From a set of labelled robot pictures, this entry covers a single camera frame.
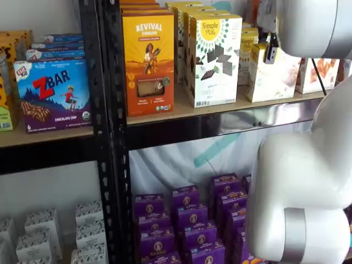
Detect white patterned small box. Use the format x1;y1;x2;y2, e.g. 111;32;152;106
75;201;105;224
71;244;108;264
0;218;15;264
75;221;107;249
24;208;63;260
15;233;53;262

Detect orange white crackers box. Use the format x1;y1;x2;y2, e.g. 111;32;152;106
295;56;341;95
338;58;352;84

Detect black metal shelving unit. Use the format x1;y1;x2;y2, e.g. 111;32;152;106
98;0;331;264
0;0;111;264

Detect black cable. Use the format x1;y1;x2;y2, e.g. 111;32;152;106
311;57;336;96

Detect teal tape strip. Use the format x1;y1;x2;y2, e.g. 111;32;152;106
193;133;240;169

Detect yellow chocolate chip cookie box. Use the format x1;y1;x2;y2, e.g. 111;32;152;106
0;41;19;111
0;29;35;62

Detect orange Revival cracker box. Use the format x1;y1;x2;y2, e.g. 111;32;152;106
120;8;173;16
122;13;175;118
120;3;169;10

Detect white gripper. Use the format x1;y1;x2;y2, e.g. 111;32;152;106
258;0;279;65

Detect green labelled snack box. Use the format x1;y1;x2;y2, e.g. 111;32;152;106
0;106;14;132

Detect blue purple ZBar box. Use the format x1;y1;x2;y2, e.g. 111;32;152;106
43;33;84;43
25;48;86;63
31;41;85;52
13;58;92;134

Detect purple snack box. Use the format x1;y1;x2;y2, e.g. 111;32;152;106
189;240;227;264
136;213;172;231
180;221;218;249
211;173;240;196
241;173;252;194
215;190;249;210
172;184;201;210
224;206;248;229
133;193;166;218
139;227;176;259
175;203;209;229
140;251;183;264
233;225;268;264

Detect large Simple Mills cookie box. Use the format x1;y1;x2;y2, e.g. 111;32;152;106
189;13;244;109
172;5;218;85
164;1;204;12
182;10;232;93

